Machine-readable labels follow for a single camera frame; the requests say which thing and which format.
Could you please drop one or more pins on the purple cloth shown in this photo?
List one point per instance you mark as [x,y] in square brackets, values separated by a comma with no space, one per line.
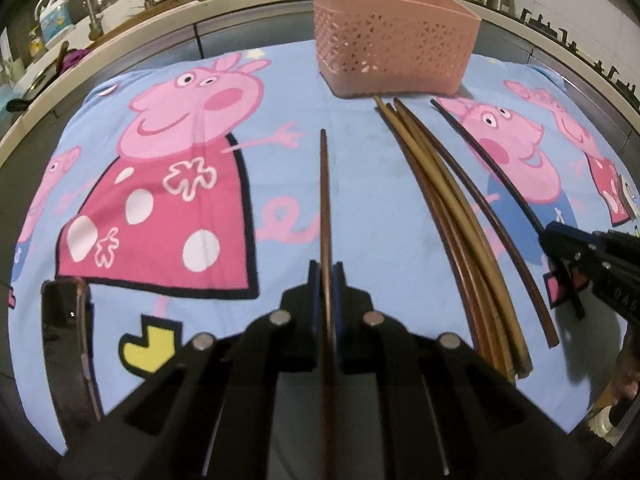
[76,57]

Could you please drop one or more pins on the black gas stove grates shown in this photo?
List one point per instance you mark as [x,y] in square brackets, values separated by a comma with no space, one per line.
[575,40]

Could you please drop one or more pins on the dark brown wooden chopstick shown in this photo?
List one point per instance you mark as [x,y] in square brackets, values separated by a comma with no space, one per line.
[456,260]

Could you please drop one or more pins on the wooden cutting board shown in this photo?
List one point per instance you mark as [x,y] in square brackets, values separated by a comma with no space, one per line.
[182,0]

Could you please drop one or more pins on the reddish brown wooden chopstick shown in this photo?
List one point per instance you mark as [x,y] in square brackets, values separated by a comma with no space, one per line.
[325,200]

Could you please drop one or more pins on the dark frying pan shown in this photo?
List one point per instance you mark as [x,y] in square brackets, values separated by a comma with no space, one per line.
[37,82]

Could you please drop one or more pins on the blue cartoon pig printed blanket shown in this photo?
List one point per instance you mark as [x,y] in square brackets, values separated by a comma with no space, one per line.
[365,200]

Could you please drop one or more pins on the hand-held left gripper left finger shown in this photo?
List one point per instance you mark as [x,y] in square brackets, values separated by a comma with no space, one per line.
[313,287]

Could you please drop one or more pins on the person's right forearm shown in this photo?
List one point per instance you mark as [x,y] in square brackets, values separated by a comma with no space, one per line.
[627,380]

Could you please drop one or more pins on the brown notched wooden chopstick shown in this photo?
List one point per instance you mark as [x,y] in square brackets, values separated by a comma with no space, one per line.
[487,260]

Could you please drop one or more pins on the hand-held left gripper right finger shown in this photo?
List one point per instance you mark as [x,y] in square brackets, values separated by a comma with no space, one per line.
[340,287]

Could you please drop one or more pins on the pink plastic lattice basket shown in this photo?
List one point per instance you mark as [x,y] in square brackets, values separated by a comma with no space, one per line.
[395,45]

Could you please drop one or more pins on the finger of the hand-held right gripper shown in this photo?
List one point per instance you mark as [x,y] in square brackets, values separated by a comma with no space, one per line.
[574,290]
[570,240]

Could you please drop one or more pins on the tan wooden chopstick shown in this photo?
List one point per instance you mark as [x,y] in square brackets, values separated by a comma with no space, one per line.
[477,260]

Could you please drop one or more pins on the black chopstick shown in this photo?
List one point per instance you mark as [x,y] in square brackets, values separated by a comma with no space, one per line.
[533,270]

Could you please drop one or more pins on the small yellow label jar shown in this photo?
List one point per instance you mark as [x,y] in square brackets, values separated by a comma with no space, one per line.
[36,44]

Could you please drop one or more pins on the white blue detergent jug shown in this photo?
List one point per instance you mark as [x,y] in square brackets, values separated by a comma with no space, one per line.
[56,17]

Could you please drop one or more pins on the chopsticks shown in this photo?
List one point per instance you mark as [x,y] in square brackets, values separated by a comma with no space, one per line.
[467,262]

